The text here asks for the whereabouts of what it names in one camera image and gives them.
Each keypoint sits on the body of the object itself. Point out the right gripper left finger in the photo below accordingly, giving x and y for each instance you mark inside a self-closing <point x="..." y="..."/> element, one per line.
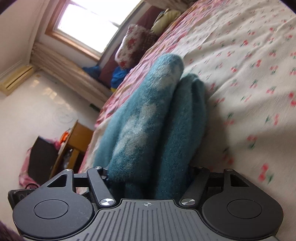
<point x="98" y="190"/>

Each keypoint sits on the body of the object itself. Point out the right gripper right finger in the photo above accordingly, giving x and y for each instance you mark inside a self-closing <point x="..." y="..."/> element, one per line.
<point x="204" y="184"/>

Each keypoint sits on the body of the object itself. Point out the teal fuzzy sweater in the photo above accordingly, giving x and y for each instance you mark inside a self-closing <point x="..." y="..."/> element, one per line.
<point x="150" y="140"/>

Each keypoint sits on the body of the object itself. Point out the wooden desk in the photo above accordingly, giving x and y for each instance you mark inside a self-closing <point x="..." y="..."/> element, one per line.
<point x="73" y="150"/>

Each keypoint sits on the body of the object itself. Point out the black monitor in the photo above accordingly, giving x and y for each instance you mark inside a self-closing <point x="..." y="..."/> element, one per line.
<point x="42" y="158"/>

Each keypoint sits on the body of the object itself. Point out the beige curtain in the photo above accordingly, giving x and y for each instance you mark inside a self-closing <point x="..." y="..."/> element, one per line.
<point x="69" y="74"/>

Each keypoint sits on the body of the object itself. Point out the blue cloth pile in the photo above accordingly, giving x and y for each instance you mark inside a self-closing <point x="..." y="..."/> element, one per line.
<point x="110" y="79"/>

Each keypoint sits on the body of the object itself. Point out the cherry print bed sheet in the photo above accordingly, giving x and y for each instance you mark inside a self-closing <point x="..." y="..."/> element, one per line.
<point x="244" y="52"/>

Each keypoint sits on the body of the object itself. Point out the floral red white pillow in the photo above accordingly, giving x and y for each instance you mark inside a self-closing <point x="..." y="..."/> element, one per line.
<point x="135" y="43"/>

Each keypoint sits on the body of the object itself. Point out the window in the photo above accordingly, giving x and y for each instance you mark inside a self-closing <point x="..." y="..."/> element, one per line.
<point x="93" y="27"/>

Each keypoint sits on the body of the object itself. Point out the yellow pillow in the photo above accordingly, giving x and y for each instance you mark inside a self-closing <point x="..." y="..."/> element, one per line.
<point x="164" y="20"/>

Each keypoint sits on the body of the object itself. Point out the maroon window bench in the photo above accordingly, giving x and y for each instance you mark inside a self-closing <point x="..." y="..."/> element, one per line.
<point x="147" y="20"/>

